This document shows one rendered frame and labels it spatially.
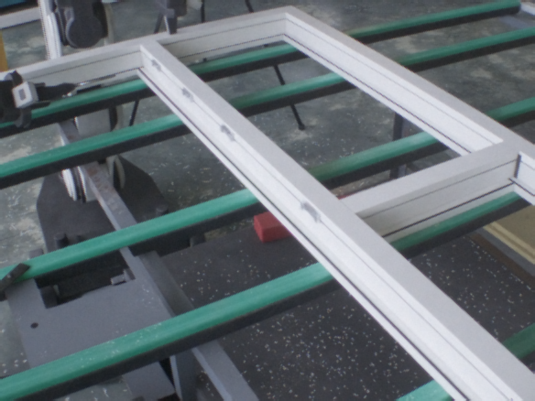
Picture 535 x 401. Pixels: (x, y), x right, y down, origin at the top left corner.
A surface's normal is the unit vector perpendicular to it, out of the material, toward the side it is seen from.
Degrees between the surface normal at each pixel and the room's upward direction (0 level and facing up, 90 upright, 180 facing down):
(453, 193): 90
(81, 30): 91
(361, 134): 0
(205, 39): 90
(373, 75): 90
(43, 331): 0
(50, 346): 0
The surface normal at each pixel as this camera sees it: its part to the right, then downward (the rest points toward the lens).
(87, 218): -0.01, -0.83
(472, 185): 0.50, 0.48
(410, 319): -0.87, 0.29
